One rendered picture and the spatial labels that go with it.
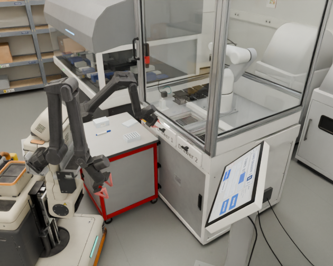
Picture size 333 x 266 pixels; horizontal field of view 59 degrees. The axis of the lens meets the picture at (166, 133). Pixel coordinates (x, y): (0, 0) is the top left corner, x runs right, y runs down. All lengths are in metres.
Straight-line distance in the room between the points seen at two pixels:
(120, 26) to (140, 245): 1.92
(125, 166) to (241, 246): 1.17
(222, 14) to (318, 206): 2.25
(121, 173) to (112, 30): 1.26
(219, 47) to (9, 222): 1.55
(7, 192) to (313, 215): 2.58
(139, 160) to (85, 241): 0.76
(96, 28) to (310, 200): 2.60
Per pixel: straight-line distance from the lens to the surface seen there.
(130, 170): 2.53
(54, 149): 1.50
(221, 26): 1.64
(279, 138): 2.46
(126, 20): 2.82
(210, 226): 1.47
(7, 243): 2.14
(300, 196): 3.33
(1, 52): 5.72
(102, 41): 2.76
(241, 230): 1.71
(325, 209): 3.28
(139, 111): 2.02
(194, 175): 2.24
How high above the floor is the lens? 2.07
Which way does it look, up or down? 31 degrees down
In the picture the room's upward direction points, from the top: straight up
